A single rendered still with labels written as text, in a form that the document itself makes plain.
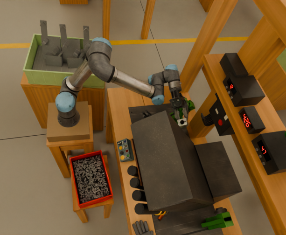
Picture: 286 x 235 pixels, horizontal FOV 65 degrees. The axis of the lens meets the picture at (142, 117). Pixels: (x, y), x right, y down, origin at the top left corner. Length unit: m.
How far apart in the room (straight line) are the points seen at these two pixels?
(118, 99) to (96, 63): 0.66
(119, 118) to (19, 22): 2.66
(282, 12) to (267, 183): 0.68
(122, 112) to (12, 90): 1.73
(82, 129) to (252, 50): 1.14
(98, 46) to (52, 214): 1.69
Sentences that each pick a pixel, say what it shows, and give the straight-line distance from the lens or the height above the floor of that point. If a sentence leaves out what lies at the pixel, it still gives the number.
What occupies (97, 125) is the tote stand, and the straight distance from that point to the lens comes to 2.56.
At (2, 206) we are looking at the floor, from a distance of 2.58.
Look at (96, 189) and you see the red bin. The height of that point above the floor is 0.87.
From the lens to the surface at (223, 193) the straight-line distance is 1.32.
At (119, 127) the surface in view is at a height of 0.90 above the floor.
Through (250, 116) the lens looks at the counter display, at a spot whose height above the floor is 1.59.
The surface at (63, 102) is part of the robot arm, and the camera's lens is 1.49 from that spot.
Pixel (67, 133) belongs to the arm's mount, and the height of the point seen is 0.93.
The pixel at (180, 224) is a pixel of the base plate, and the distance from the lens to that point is 1.56.
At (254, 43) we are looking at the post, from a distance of 1.22.
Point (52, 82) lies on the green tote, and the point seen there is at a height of 0.83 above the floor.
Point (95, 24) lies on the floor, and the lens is 3.89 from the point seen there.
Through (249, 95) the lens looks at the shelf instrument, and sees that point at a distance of 1.17.
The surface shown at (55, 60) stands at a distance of 2.09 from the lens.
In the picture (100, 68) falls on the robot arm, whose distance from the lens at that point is 1.20.
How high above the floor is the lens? 2.38
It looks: 58 degrees down
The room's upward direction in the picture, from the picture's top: 17 degrees clockwise
